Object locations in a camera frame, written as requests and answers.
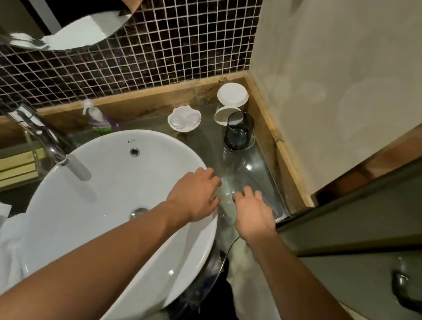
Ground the white round lid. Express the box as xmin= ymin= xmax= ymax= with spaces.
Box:
xmin=215 ymin=80 xmax=251 ymax=111

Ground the person's left forearm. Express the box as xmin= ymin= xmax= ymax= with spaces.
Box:
xmin=0 ymin=178 xmax=193 ymax=320

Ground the person's right forearm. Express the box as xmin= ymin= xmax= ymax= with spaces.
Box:
xmin=233 ymin=228 xmax=421 ymax=320

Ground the white soap dish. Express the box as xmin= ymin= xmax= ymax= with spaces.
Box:
xmin=166 ymin=102 xmax=204 ymax=135

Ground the person's right hand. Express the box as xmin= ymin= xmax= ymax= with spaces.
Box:
xmin=227 ymin=185 xmax=284 ymax=248

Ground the chrome faucet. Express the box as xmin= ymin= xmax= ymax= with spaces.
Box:
xmin=0 ymin=102 xmax=100 ymax=182

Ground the chrome sink drain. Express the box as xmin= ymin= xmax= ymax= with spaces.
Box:
xmin=130 ymin=206 xmax=149 ymax=223

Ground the thin black cable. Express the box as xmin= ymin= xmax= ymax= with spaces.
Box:
xmin=213 ymin=233 xmax=242 ymax=290

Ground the clear soap bottle green liquid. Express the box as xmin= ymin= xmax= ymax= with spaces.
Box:
xmin=78 ymin=98 xmax=123 ymax=139

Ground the white round sink basin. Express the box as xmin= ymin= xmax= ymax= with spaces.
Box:
xmin=9 ymin=114 xmax=231 ymax=320

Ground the dark glass tumbler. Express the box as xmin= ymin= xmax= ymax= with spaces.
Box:
xmin=222 ymin=109 xmax=258 ymax=153

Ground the grey door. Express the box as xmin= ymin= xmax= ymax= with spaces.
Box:
xmin=263 ymin=109 xmax=422 ymax=320

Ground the dark door handle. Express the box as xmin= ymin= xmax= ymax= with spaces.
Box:
xmin=387 ymin=270 xmax=422 ymax=317

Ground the person's left hand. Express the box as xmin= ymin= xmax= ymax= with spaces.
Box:
xmin=162 ymin=162 xmax=226 ymax=229

